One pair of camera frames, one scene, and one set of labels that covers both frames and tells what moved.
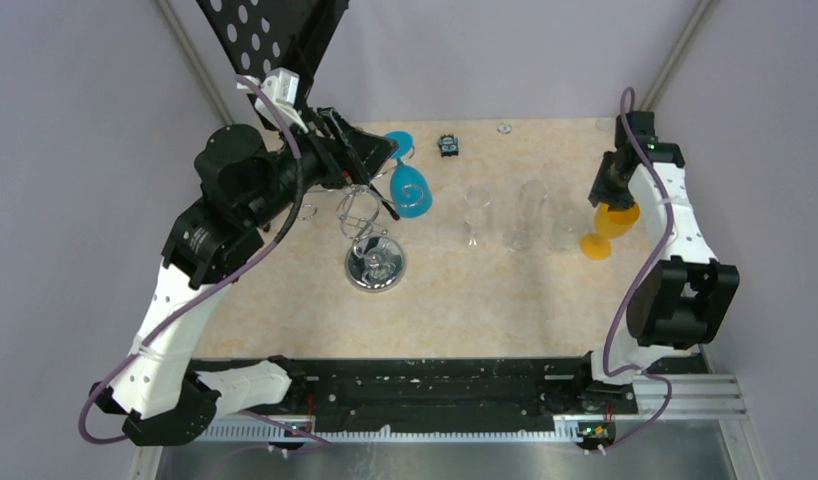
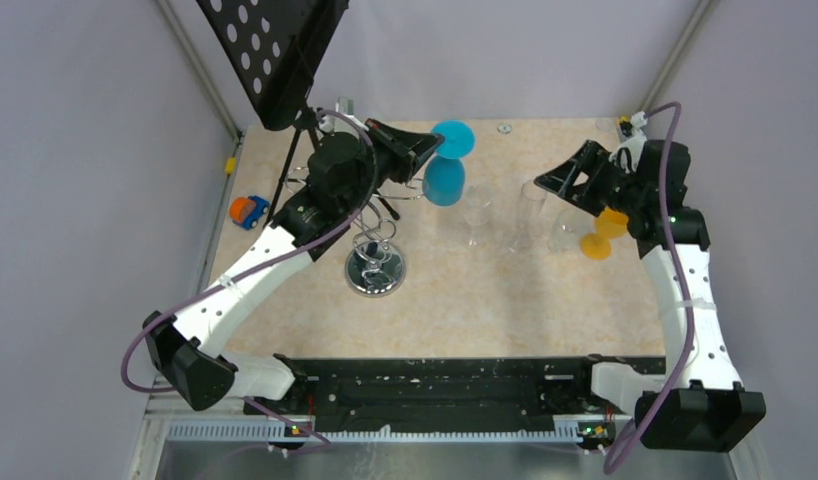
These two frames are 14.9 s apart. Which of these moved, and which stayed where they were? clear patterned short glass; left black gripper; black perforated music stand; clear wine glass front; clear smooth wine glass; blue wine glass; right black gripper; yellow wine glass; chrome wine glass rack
Moved: blue wine glass; right black gripper; left black gripper
Stayed: chrome wine glass rack; yellow wine glass; clear smooth wine glass; clear wine glass front; black perforated music stand; clear patterned short glass
